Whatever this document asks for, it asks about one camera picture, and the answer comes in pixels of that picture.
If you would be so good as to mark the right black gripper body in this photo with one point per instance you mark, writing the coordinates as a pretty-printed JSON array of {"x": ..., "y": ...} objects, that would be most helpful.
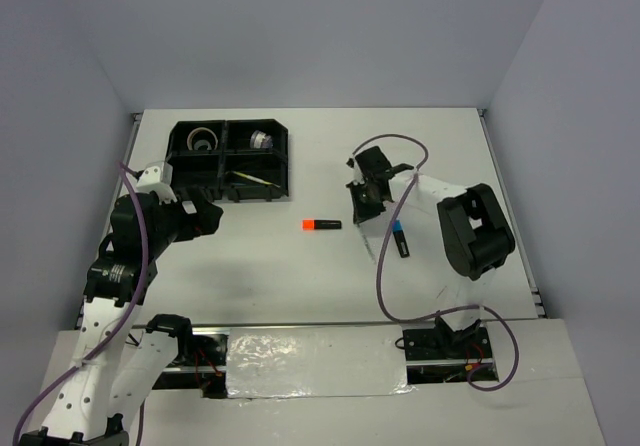
[{"x": 366, "y": 204}]

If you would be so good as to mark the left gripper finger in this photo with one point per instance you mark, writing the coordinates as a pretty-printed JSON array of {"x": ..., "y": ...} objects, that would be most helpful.
[
  {"x": 204, "y": 221},
  {"x": 193, "y": 200}
]

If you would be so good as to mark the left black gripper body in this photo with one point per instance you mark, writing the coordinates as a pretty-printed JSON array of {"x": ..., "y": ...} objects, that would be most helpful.
[{"x": 172, "y": 227}]

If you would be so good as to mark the blue highlighter marker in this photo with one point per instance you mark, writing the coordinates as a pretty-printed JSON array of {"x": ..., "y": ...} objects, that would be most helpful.
[{"x": 400, "y": 239}]

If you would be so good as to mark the yellow thin pen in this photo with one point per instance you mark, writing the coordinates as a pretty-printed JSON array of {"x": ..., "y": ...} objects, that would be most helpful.
[{"x": 254, "y": 179}]

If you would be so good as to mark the large clear tape roll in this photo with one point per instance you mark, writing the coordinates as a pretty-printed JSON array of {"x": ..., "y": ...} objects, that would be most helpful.
[{"x": 201, "y": 133}]

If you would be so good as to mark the small clear tape roll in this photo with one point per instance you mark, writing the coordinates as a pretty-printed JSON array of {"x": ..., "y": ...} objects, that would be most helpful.
[{"x": 204, "y": 145}]

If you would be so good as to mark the orange highlighter marker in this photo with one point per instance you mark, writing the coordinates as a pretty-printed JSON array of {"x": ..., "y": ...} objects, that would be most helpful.
[{"x": 321, "y": 224}]

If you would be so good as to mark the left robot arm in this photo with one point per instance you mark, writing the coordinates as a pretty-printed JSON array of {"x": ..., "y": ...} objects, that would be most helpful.
[{"x": 97, "y": 399}]

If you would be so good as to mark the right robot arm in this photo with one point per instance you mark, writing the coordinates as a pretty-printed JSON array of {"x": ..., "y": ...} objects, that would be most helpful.
[{"x": 475, "y": 237}]

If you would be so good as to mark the black four-compartment organizer tray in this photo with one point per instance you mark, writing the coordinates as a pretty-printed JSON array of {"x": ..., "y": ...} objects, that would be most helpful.
[{"x": 210, "y": 170}]

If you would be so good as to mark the silver foil covered panel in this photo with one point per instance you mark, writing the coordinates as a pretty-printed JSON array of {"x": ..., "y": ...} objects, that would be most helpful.
[{"x": 309, "y": 362}]

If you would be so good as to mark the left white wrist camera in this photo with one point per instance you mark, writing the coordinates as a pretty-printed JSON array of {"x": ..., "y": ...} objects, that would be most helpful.
[{"x": 156, "y": 178}]

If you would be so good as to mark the metal mounting rail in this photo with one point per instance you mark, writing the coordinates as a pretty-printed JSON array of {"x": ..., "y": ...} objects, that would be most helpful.
[{"x": 213, "y": 328}]

